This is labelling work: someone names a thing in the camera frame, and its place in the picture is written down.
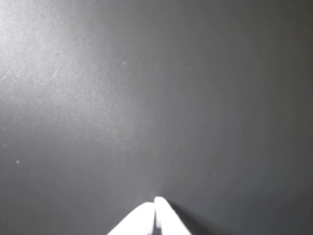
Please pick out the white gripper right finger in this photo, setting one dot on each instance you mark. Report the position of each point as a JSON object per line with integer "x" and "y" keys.
{"x": 171, "y": 225}

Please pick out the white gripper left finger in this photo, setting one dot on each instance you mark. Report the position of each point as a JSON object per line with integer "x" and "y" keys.
{"x": 137, "y": 222}

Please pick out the dark grey table mat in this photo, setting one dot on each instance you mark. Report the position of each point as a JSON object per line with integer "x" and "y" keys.
{"x": 97, "y": 98}

